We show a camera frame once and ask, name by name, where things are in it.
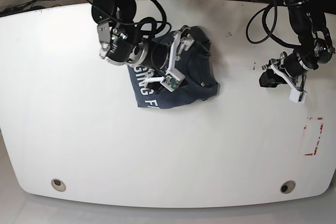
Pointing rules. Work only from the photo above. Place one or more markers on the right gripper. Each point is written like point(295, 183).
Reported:
point(158, 53)

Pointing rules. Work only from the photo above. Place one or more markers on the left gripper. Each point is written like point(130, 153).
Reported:
point(293, 66)

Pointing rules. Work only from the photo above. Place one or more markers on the dark blue T-shirt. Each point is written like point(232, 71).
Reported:
point(199, 85)

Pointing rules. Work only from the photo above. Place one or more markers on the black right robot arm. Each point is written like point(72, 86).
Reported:
point(126, 42)

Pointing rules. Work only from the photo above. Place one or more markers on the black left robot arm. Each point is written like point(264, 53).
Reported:
point(315, 46)

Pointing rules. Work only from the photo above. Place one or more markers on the red tape rectangle marking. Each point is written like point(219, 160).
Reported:
point(311, 136)

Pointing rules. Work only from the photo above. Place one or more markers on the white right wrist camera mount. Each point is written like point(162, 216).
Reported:
point(172, 78)

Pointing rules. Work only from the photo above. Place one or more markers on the right table cable grommet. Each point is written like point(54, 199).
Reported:
point(287, 187)

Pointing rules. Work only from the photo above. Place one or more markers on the table cable grommet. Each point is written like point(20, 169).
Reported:
point(287, 187)
point(58, 185)

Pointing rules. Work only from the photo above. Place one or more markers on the left table cable grommet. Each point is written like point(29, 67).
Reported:
point(58, 185)

